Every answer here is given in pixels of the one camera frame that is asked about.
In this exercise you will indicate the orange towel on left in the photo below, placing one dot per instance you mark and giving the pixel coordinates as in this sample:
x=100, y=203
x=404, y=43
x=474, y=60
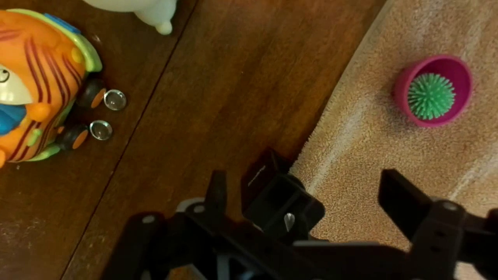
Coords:
x=362, y=131

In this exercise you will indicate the black clamp object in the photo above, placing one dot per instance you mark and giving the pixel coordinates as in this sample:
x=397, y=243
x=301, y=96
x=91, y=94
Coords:
x=276, y=201

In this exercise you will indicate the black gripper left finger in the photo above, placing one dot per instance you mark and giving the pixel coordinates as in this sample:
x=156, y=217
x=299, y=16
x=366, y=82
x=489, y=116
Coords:
x=152, y=245

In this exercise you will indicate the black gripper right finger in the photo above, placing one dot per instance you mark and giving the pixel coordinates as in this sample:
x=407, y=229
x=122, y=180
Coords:
x=441, y=233

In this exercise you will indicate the pink cup with green ball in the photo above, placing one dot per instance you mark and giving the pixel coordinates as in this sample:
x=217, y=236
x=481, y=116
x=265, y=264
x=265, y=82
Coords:
x=435, y=91

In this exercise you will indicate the orange tiger toy car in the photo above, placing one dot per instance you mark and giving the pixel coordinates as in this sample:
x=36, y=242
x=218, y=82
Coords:
x=47, y=68

